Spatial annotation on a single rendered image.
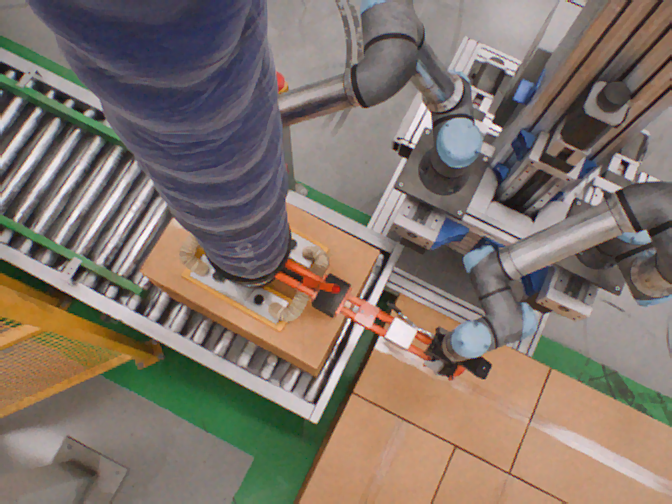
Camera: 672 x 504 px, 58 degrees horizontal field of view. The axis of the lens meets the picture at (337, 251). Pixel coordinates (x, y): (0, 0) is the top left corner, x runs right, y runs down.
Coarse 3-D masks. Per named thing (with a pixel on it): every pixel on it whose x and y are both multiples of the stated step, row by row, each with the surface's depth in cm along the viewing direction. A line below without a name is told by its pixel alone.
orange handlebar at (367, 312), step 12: (288, 264) 165; (276, 276) 165; (288, 276) 165; (312, 276) 165; (300, 288) 164; (348, 300) 164; (360, 300) 164; (348, 312) 163; (360, 312) 162; (372, 312) 163; (384, 312) 164; (360, 324) 163; (372, 324) 162; (384, 336) 162; (420, 336) 162
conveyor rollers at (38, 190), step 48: (0, 96) 235; (48, 96) 234; (48, 144) 231; (96, 144) 230; (96, 192) 226; (144, 192) 226; (96, 240) 223; (144, 240) 221; (192, 336) 214; (288, 384) 210
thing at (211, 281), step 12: (204, 252) 178; (192, 276) 175; (204, 276) 175; (216, 276) 173; (204, 288) 175; (216, 288) 175; (264, 288) 176; (228, 300) 174; (252, 300) 174; (264, 300) 174; (276, 300) 174; (288, 300) 175; (252, 312) 174; (264, 312) 173; (276, 324) 173
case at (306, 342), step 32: (320, 224) 183; (160, 256) 179; (352, 256) 181; (160, 288) 200; (192, 288) 177; (288, 288) 178; (352, 288) 179; (224, 320) 183; (256, 320) 175; (320, 320) 176; (288, 352) 173; (320, 352) 173
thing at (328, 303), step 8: (328, 280) 164; (336, 280) 164; (344, 288) 164; (312, 296) 162; (320, 296) 163; (328, 296) 163; (336, 296) 163; (344, 296) 162; (312, 304) 163; (320, 304) 162; (328, 304) 162; (336, 304) 162; (328, 312) 161; (336, 312) 161
